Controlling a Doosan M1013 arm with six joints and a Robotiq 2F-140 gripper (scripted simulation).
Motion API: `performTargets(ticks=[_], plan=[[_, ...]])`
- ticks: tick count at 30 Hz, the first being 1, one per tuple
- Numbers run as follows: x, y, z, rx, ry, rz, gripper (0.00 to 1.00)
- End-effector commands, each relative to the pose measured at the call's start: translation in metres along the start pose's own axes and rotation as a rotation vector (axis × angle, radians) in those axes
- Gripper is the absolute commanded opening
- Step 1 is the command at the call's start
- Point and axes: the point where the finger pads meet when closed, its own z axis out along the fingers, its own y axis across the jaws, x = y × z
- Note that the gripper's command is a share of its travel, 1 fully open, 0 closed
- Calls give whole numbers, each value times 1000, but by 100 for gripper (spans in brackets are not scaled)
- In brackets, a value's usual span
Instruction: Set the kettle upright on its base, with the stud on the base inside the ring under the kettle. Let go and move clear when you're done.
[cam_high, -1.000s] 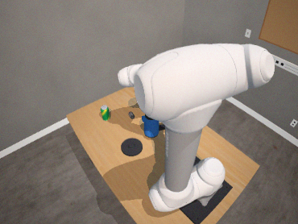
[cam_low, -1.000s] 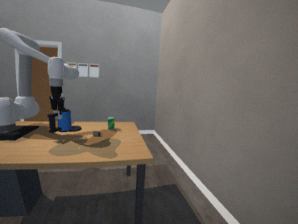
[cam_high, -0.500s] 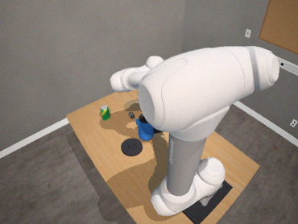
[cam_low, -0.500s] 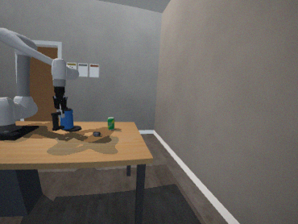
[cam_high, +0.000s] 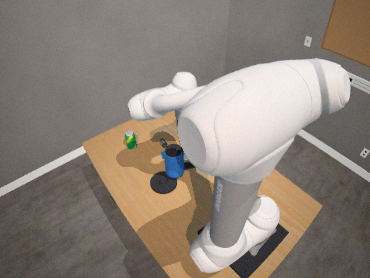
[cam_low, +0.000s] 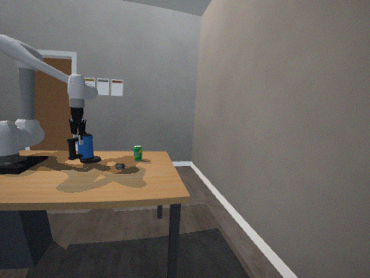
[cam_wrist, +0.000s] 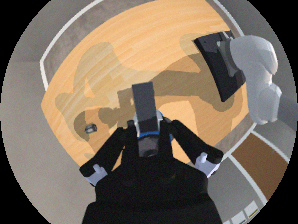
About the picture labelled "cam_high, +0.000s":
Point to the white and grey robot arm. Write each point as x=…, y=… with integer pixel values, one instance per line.
x=245, y=120

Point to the green and yellow drink can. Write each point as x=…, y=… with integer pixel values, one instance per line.
x=130, y=140

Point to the black round disc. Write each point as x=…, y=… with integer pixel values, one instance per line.
x=164, y=185

